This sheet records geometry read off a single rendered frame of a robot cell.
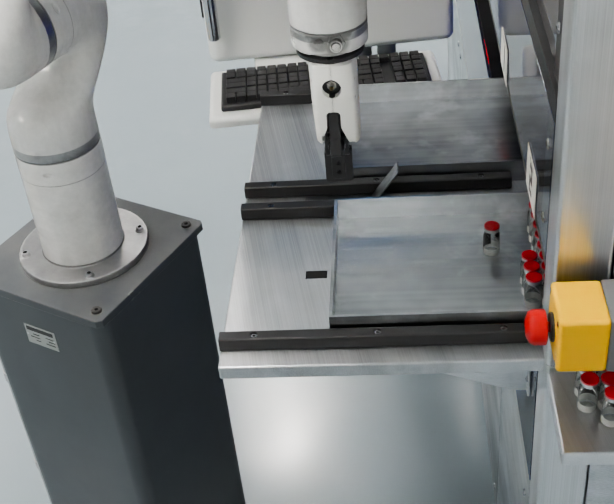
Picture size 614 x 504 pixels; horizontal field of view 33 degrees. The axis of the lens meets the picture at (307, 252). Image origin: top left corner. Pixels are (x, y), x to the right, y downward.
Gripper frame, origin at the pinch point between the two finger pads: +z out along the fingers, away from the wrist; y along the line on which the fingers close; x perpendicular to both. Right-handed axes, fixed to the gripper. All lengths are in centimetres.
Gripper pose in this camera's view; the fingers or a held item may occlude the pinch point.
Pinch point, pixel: (339, 163)
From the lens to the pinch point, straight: 124.2
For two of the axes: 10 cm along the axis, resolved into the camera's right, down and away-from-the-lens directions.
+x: -10.0, 0.5, 0.7
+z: 0.8, 7.9, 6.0
